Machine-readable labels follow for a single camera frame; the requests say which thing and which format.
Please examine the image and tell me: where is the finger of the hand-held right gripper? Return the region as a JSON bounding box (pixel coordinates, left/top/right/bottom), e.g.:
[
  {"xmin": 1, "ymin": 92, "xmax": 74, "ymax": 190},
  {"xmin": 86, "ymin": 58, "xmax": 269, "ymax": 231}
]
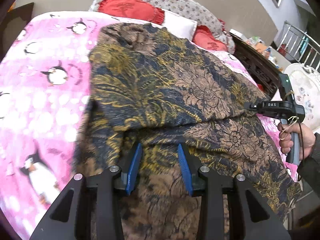
[{"xmin": 244, "ymin": 102, "xmax": 262, "ymax": 113}]

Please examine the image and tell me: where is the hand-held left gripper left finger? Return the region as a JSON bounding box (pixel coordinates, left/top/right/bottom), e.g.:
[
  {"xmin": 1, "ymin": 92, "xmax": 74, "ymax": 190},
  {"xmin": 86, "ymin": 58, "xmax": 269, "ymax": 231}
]
[{"xmin": 30, "ymin": 142, "xmax": 143, "ymax": 240}]

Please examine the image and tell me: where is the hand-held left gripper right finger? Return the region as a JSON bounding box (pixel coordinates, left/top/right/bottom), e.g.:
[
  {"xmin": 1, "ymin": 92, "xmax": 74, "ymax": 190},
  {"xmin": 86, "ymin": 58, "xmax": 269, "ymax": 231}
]
[{"xmin": 177, "ymin": 143, "xmax": 292, "ymax": 240}]

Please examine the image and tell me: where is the brown floral patterned garment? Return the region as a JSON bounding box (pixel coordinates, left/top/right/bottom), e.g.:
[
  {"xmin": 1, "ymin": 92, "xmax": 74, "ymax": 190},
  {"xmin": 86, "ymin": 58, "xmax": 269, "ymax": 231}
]
[{"xmin": 72, "ymin": 22, "xmax": 303, "ymax": 240}]

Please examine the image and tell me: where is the person's right forearm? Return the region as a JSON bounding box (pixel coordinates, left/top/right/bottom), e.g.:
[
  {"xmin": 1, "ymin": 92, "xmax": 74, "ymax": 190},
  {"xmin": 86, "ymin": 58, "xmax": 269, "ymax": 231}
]
[{"xmin": 297, "ymin": 132, "xmax": 320, "ymax": 188}]

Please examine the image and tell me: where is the person's right hand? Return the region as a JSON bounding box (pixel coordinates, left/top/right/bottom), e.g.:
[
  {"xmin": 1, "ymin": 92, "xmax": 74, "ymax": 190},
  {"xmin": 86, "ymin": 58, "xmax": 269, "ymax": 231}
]
[{"xmin": 277, "ymin": 120, "xmax": 316, "ymax": 162}]

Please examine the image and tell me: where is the white floral upholstered chair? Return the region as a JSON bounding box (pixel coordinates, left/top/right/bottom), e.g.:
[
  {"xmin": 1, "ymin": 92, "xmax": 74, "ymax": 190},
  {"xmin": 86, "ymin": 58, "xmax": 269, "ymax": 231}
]
[{"xmin": 285, "ymin": 62, "xmax": 320, "ymax": 128}]

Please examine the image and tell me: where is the dark carved wooden headboard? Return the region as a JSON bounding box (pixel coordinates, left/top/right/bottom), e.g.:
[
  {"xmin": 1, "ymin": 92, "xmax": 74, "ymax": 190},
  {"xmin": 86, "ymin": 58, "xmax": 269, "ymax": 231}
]
[{"xmin": 230, "ymin": 31, "xmax": 283, "ymax": 100}]

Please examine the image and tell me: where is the pile of colourful packets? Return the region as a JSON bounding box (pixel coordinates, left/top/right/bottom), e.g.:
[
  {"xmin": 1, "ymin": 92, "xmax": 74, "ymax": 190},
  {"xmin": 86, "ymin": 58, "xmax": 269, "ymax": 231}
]
[{"xmin": 246, "ymin": 36, "xmax": 282, "ymax": 68}]

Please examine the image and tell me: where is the stainless steel rack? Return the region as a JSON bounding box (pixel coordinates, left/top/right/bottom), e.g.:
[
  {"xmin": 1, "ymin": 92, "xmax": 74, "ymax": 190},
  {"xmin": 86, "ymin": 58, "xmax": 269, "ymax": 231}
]
[{"xmin": 276, "ymin": 21, "xmax": 320, "ymax": 67}]

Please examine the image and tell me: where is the small red heart pillow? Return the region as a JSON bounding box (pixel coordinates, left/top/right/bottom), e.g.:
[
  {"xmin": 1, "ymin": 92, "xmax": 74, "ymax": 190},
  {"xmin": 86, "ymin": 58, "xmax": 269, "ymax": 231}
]
[{"xmin": 192, "ymin": 25, "xmax": 229, "ymax": 53}]

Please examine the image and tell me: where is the white pillow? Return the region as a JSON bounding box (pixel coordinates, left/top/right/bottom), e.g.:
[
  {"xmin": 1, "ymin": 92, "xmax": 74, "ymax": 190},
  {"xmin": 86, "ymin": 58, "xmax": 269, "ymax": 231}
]
[{"xmin": 152, "ymin": 10, "xmax": 198, "ymax": 42}]

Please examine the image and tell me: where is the pink penguin printed blanket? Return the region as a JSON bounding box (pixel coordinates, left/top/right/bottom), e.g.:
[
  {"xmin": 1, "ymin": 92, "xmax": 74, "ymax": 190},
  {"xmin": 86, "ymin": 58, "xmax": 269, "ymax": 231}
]
[{"xmin": 0, "ymin": 11, "xmax": 298, "ymax": 234}]

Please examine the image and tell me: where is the floral patterned pillow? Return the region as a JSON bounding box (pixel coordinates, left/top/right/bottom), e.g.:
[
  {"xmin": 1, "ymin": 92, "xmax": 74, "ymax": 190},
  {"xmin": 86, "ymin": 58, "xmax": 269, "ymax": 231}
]
[{"xmin": 89, "ymin": 0, "xmax": 237, "ymax": 54}]

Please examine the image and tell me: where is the large red heart pillow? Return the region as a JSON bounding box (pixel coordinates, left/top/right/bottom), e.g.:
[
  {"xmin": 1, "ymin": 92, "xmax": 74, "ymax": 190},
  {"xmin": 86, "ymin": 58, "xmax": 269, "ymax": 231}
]
[{"xmin": 97, "ymin": 0, "xmax": 165, "ymax": 25}]

